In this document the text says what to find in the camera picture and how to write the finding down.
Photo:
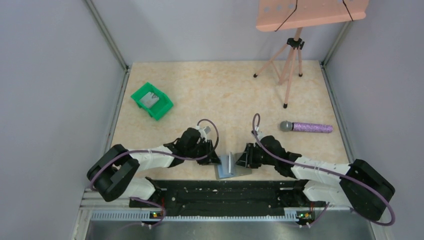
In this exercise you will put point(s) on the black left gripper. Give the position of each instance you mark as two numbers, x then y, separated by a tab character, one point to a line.
205	152

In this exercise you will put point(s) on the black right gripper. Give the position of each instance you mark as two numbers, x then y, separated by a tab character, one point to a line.
250	155

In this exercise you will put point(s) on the grey card holder wallet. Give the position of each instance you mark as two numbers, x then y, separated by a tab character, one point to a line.
228	168

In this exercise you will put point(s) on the card with black stripe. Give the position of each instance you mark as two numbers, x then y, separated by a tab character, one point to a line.
149	100

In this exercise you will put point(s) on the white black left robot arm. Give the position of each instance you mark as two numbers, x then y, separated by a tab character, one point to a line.
112	176

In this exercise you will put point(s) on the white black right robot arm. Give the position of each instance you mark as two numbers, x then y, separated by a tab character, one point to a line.
341	182

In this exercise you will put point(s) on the purple glitter microphone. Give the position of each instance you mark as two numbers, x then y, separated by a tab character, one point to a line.
288	126

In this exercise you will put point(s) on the green plastic bin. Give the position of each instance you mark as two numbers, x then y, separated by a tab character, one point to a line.
160	108

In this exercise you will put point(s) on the pink music stand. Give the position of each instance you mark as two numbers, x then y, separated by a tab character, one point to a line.
278	15

